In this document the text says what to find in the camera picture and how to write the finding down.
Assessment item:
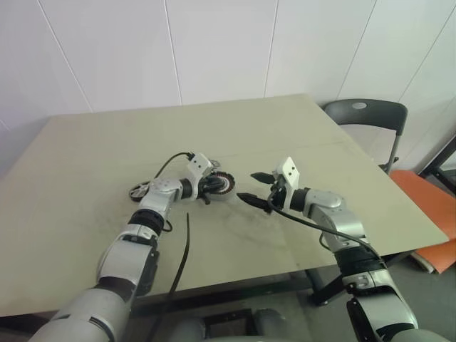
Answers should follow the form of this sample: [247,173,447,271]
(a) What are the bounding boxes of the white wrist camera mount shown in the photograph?
[185,152,222,201]
[272,155,301,211]

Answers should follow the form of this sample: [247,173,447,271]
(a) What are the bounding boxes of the orange flat board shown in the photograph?
[388,170,456,275]

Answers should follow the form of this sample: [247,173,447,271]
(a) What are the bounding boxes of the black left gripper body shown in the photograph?
[196,174,220,207]

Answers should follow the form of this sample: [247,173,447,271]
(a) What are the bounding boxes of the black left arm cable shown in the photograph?
[153,152,195,232]

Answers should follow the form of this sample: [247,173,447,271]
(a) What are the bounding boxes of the black metal table frame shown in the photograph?
[0,251,416,342]

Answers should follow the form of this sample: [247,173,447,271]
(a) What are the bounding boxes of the thin black hanging strap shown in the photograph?
[149,212,192,342]

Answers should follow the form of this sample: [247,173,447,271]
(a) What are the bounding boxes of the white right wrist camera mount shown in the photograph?
[272,155,301,211]

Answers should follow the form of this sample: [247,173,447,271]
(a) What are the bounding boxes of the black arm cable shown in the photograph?
[266,185,388,266]
[153,152,195,232]

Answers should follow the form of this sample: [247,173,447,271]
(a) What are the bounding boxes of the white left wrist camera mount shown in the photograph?
[185,152,222,201]

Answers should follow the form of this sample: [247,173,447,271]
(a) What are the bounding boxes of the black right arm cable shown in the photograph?
[266,185,388,266]

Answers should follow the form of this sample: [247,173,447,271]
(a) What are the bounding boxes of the black plastic folding chair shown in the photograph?
[322,98,409,175]

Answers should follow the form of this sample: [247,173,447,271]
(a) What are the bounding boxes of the silver motor housing copper windings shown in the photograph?
[204,170,237,203]

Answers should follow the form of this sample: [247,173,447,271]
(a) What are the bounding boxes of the round spoked rotor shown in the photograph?
[128,180,152,203]

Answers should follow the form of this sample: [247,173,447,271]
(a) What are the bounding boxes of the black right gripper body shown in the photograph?
[266,177,288,214]

